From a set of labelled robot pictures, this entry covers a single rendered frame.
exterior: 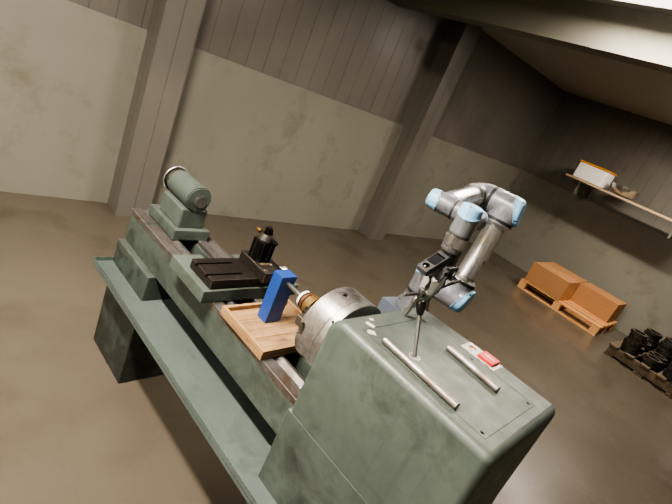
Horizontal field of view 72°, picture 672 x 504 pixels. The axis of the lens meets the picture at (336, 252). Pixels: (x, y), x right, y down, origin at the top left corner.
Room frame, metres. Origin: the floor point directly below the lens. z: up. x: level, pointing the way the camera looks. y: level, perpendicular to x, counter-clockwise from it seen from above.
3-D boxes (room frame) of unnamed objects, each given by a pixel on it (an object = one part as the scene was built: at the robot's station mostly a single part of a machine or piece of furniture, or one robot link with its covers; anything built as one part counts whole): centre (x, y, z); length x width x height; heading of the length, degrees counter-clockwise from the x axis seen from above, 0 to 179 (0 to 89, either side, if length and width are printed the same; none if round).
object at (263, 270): (1.94, 0.29, 1.00); 0.20 x 0.10 x 0.05; 52
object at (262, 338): (1.69, 0.11, 0.89); 0.36 x 0.30 x 0.04; 142
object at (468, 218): (1.52, -0.35, 1.64); 0.09 x 0.08 x 0.11; 153
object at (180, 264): (1.95, 0.38, 0.90); 0.53 x 0.30 x 0.06; 142
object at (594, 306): (7.15, -3.67, 0.24); 1.34 x 0.94 x 0.48; 47
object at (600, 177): (7.90, -3.28, 2.00); 0.48 x 0.40 x 0.27; 47
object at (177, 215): (2.26, 0.83, 1.01); 0.30 x 0.20 x 0.29; 52
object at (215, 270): (1.91, 0.35, 0.95); 0.43 x 0.18 x 0.04; 142
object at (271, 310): (1.73, 0.15, 1.00); 0.08 x 0.06 x 0.23; 142
